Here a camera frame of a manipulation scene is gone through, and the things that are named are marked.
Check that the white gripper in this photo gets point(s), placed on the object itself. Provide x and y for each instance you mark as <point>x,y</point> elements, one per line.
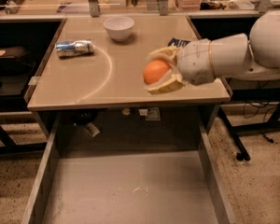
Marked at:
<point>195,62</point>

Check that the orange fruit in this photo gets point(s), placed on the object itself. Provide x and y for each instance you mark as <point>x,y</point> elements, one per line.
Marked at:
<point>154,71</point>

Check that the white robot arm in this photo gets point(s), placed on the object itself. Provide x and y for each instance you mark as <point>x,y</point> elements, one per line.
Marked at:
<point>255,56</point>

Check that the beige counter cabinet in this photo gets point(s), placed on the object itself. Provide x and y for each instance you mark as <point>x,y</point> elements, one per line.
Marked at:
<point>103,99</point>

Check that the open grey drawer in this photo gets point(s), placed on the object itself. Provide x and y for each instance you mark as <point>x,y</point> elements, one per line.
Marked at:
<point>122,170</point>

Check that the white ceramic bowl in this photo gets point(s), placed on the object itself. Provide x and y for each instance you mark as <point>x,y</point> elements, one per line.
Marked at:
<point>119,28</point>

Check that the crushed blue silver can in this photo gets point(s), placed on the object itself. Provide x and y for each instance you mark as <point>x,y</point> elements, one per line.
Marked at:
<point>75,48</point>

